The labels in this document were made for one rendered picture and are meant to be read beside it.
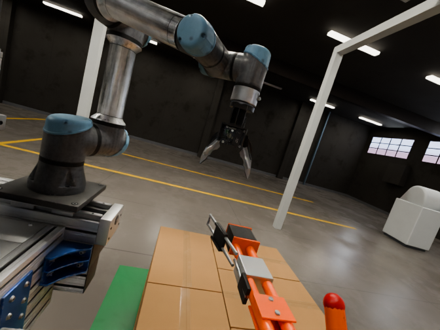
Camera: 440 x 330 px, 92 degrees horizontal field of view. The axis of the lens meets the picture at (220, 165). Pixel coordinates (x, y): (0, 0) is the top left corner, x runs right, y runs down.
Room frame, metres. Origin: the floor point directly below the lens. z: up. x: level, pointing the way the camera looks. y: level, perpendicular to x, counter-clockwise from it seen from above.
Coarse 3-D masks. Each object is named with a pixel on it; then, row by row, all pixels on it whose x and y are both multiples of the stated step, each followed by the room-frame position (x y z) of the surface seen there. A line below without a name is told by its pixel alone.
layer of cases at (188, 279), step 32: (160, 256) 1.18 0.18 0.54; (192, 256) 1.28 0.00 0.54; (224, 256) 1.39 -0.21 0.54; (160, 288) 0.94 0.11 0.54; (192, 288) 1.01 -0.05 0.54; (224, 288) 1.07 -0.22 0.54; (288, 288) 1.24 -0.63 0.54; (160, 320) 0.78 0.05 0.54; (192, 320) 0.82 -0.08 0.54; (224, 320) 0.87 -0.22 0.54; (320, 320) 1.05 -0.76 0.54
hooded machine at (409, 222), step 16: (416, 192) 5.33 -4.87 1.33; (432, 192) 5.20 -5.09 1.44; (400, 208) 5.51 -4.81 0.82; (416, 208) 5.14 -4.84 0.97; (432, 208) 5.10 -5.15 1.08; (400, 224) 5.35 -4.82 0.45; (416, 224) 5.02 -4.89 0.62; (432, 224) 5.06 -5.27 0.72; (400, 240) 5.18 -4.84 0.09; (416, 240) 5.04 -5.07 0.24; (432, 240) 5.08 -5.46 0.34
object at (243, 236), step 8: (232, 224) 0.60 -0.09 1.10; (232, 232) 0.54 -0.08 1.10; (240, 232) 0.56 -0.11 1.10; (248, 232) 0.57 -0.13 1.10; (232, 240) 0.52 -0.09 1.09; (240, 240) 0.52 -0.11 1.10; (248, 240) 0.53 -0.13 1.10; (256, 240) 0.54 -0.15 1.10; (240, 248) 0.52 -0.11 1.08; (256, 248) 0.53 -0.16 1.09
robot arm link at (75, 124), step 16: (48, 128) 0.59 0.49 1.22; (64, 128) 0.60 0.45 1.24; (80, 128) 0.62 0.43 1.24; (96, 128) 0.70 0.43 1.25; (48, 144) 0.59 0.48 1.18; (64, 144) 0.60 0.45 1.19; (80, 144) 0.63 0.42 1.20; (96, 144) 0.68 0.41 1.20; (64, 160) 0.60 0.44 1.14; (80, 160) 0.64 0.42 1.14
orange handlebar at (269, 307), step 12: (240, 252) 0.48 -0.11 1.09; (252, 252) 0.50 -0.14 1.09; (252, 288) 0.37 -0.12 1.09; (264, 288) 0.39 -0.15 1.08; (252, 300) 0.34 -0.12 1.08; (264, 300) 0.34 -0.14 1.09; (276, 300) 0.35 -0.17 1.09; (252, 312) 0.33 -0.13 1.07; (264, 312) 0.31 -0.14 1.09; (276, 312) 0.31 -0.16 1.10; (288, 312) 0.33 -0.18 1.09; (264, 324) 0.30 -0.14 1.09; (276, 324) 0.32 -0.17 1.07; (288, 324) 0.31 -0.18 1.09
